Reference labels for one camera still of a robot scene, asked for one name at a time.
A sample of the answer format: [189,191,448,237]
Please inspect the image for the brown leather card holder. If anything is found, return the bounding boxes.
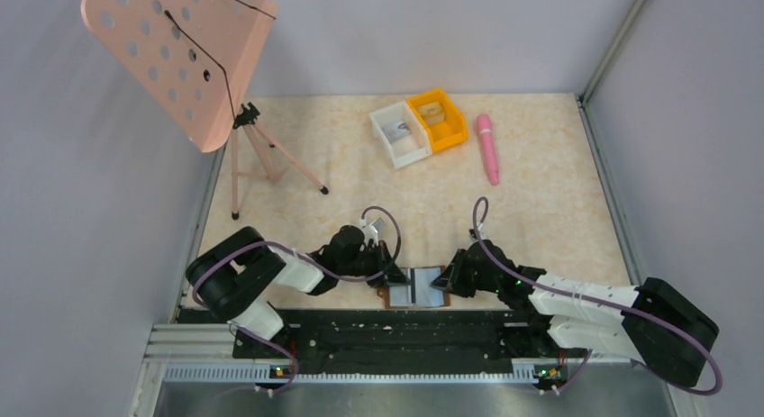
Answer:
[377,265,452,311]

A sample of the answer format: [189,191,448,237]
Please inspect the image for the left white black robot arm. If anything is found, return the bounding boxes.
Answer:
[185,225,409,340]

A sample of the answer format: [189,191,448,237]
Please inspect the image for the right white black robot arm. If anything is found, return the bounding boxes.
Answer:
[431,240,719,388]

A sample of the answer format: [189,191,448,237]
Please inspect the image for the small item in white bin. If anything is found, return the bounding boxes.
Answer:
[381,121,411,143]

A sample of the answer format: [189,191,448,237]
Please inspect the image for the white plastic bin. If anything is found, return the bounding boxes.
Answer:
[368,101,432,169]

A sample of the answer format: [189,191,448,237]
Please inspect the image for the yellow plastic bin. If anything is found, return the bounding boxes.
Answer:
[406,88,468,153]

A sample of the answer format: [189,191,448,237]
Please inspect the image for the pink marker pen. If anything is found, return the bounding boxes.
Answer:
[476,113,500,186]

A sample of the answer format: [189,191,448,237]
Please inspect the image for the tan item in yellow bin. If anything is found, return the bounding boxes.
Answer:
[417,102,446,126]

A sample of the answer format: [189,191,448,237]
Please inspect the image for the pink perforated music stand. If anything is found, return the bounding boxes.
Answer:
[80,0,329,195]

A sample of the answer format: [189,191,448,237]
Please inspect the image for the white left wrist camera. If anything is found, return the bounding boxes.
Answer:
[359,218,387,244]

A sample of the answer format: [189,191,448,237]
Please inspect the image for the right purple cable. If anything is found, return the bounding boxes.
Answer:
[472,196,723,397]

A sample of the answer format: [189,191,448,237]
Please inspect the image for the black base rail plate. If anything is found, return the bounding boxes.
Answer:
[232,309,586,375]

